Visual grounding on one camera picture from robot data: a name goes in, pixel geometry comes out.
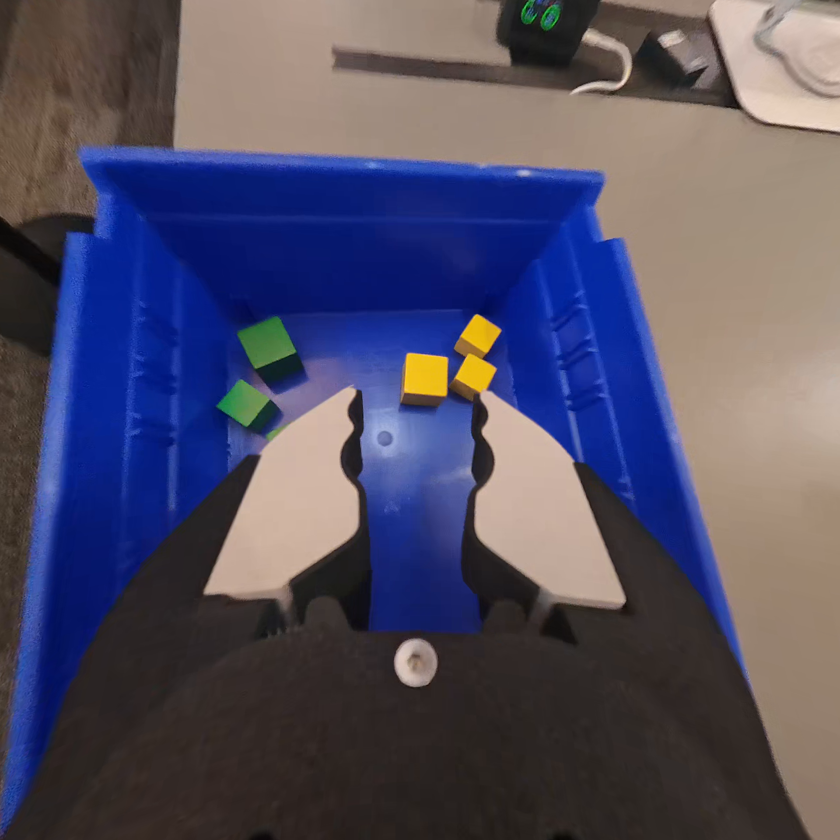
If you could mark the blue plastic bin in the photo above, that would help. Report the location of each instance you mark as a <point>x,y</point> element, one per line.
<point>328,249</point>

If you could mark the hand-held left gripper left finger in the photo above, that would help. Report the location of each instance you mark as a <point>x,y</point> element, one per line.
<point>289,512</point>

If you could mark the small black battery pack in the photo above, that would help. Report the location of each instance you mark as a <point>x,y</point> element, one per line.
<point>676,56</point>

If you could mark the yellow wooden cube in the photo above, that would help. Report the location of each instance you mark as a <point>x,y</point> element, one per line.
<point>472,377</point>
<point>478,334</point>
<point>425,377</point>

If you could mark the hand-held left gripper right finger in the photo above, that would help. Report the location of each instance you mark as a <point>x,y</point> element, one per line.
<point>544,525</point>

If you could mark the thick black vertical pole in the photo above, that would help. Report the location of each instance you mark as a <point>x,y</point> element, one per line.
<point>33,282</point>

